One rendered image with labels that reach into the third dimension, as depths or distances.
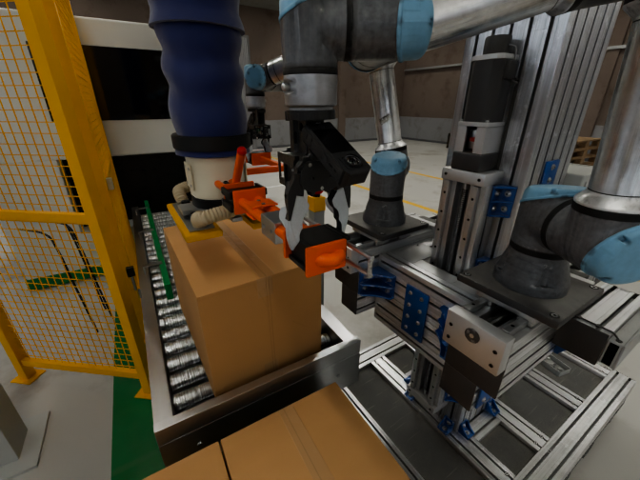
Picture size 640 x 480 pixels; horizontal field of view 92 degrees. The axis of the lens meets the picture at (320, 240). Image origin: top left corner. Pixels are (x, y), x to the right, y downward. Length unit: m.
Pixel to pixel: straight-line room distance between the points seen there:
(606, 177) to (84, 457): 2.02
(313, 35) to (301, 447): 0.96
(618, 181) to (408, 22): 0.40
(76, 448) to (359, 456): 1.37
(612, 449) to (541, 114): 1.60
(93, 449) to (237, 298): 1.20
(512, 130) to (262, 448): 1.10
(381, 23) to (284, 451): 0.99
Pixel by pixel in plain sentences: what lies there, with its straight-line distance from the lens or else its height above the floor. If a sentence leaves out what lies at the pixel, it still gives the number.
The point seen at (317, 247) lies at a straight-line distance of 0.47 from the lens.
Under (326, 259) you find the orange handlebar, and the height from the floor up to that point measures 1.21.
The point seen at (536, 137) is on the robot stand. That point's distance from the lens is 0.97.
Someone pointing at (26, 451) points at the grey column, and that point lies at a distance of 2.10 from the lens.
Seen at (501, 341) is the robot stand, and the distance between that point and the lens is 0.74.
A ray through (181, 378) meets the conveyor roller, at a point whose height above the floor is 0.54.
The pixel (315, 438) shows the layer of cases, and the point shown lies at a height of 0.54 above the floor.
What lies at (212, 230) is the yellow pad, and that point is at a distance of 0.92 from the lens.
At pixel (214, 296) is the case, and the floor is 0.94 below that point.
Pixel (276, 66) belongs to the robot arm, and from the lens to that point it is 1.16.
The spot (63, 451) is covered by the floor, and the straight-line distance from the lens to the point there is 2.02.
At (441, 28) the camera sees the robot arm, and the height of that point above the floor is 1.53.
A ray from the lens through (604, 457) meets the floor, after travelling 2.07.
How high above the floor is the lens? 1.42
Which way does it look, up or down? 24 degrees down
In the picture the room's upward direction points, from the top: straight up
